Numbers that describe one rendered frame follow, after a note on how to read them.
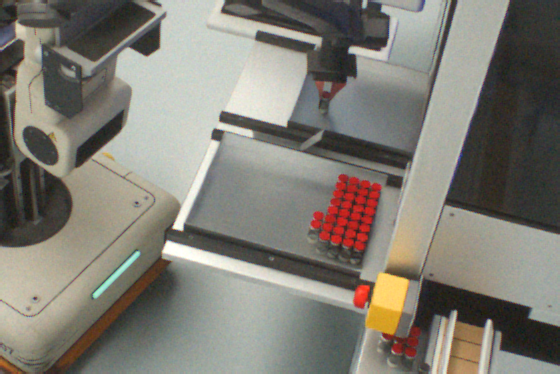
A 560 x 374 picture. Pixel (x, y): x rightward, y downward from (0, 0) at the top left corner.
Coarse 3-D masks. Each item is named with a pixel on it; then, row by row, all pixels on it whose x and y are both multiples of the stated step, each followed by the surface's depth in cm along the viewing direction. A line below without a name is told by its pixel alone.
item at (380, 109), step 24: (360, 72) 236; (384, 72) 236; (408, 72) 235; (312, 96) 229; (336, 96) 230; (360, 96) 231; (384, 96) 232; (408, 96) 233; (288, 120) 219; (312, 120) 224; (336, 120) 225; (360, 120) 226; (384, 120) 227; (408, 120) 227; (360, 144) 218; (384, 144) 217; (408, 144) 222
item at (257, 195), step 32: (224, 160) 213; (256, 160) 214; (288, 160) 215; (320, 160) 212; (224, 192) 207; (256, 192) 208; (288, 192) 209; (320, 192) 210; (192, 224) 197; (224, 224) 202; (256, 224) 203; (288, 224) 204; (288, 256) 195; (320, 256) 199
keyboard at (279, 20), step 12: (228, 12) 257; (264, 12) 256; (276, 12) 256; (360, 12) 261; (372, 12) 261; (384, 12) 261; (276, 24) 256; (288, 24) 256; (300, 24) 256; (372, 48) 254
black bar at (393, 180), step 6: (216, 132) 216; (222, 132) 216; (228, 132) 216; (216, 138) 216; (252, 138) 216; (276, 144) 215; (300, 150) 215; (318, 156) 214; (342, 162) 214; (366, 168) 214; (390, 174) 213; (390, 180) 212; (396, 180) 212; (396, 186) 213
